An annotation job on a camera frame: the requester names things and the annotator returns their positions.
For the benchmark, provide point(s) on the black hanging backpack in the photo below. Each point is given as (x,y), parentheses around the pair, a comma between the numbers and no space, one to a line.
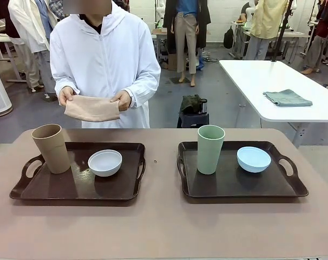
(228,39)

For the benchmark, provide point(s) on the tall light green cup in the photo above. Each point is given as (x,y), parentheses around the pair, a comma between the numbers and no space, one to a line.
(210,154)

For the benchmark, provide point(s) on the mannequin with yellow shirt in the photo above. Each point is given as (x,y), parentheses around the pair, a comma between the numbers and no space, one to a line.
(267,19)

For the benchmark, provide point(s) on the light blue plastic bowl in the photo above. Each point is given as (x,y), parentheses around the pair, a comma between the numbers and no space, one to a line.
(253,165)

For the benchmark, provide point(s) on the beige cloth mat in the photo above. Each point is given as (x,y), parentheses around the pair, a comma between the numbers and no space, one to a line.
(91,109)

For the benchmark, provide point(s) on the grey-green cloth mat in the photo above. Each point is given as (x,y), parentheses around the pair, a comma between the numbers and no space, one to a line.
(288,98)

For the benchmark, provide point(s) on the person's right hand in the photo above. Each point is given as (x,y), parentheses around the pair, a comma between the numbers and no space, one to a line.
(65,96)

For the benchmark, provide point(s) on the black tripod pole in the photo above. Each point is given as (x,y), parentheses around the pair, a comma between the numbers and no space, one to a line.
(281,29)

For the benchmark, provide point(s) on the person's right forearm white sleeve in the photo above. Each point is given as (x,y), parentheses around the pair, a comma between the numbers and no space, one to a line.
(66,80)

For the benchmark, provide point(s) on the tall tan plastic cup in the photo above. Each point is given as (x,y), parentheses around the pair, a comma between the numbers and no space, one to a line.
(53,151)

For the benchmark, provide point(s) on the person's left hand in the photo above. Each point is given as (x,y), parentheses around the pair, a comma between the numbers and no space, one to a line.
(124,100)

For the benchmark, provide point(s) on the mannequin with beige trousers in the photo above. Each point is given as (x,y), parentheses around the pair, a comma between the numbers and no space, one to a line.
(184,40)

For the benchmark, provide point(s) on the dark brown serving tray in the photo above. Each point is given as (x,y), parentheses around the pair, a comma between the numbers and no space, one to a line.
(72,187)
(234,187)

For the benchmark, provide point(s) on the white plastic bowl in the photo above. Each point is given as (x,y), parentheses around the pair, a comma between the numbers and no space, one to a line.
(104,169)

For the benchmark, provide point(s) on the white height-adjustable desk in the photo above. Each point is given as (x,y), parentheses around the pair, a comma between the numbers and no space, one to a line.
(1,38)

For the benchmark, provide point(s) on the person in white jacket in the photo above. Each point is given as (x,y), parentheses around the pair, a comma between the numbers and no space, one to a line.
(99,54)

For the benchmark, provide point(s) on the black plastic stool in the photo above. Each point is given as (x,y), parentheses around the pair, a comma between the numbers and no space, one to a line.
(192,119)

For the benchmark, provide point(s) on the dark green bag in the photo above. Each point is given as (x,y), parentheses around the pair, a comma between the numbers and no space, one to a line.
(190,103)

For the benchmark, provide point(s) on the large white table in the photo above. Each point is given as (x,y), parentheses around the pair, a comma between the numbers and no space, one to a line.
(261,75)

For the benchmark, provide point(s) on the person's left forearm white sleeve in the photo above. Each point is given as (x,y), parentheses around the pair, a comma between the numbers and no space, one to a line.
(145,86)

